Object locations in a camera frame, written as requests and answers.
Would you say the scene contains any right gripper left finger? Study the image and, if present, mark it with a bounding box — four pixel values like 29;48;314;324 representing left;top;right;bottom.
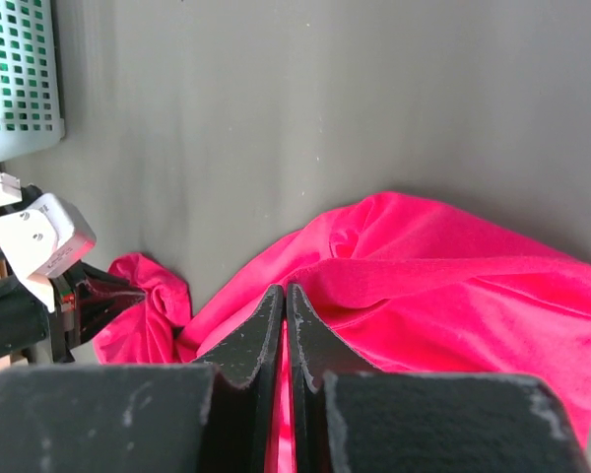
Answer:
0;286;284;472

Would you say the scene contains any white plastic laundry basket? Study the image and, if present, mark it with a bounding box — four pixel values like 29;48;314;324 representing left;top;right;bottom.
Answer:
0;0;67;169

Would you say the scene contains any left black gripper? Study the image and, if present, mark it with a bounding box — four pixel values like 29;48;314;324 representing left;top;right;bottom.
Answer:
0;250;146;364

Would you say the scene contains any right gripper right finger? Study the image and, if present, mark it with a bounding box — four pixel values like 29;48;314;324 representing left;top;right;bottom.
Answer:
286;284;590;472

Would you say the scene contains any pink t shirt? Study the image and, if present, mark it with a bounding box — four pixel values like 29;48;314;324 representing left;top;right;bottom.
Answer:
94;192;591;472

